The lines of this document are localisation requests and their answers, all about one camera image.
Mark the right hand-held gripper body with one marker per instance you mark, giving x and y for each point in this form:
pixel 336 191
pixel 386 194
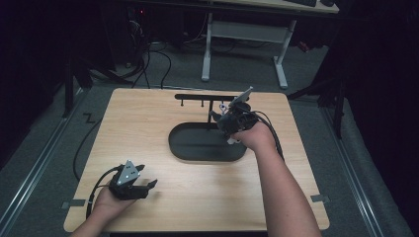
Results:
pixel 238 120

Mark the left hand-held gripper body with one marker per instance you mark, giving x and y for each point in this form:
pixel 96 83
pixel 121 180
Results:
pixel 126 184

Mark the black and white plush toy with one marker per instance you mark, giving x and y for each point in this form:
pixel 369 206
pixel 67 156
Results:
pixel 234 141

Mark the black hook rack with tray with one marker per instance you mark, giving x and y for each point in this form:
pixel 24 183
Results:
pixel 197 144

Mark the person's right hand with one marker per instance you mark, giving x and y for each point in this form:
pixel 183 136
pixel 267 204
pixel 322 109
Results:
pixel 255 136

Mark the person's left hand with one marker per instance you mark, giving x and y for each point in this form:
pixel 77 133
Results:
pixel 110 205

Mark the grey tape strip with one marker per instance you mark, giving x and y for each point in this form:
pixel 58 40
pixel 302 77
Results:
pixel 319 198
pixel 74 204

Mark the white-legged wooden desk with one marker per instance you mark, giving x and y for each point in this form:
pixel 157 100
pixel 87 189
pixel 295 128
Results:
pixel 247 31

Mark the small red object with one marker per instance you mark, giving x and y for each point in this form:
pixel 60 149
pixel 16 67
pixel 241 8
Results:
pixel 303 46

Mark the black metal stand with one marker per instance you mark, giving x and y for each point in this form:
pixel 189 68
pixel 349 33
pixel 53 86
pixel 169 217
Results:
pixel 338 108
pixel 68 89

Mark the black computer tower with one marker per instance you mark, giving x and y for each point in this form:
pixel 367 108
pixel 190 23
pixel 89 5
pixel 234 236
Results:
pixel 136 29

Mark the black keyboard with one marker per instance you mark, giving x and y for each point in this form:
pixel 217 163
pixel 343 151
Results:
pixel 301 2

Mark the metal floor rail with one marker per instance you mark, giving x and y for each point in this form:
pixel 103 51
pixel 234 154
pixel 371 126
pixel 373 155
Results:
pixel 354 177
pixel 36 171

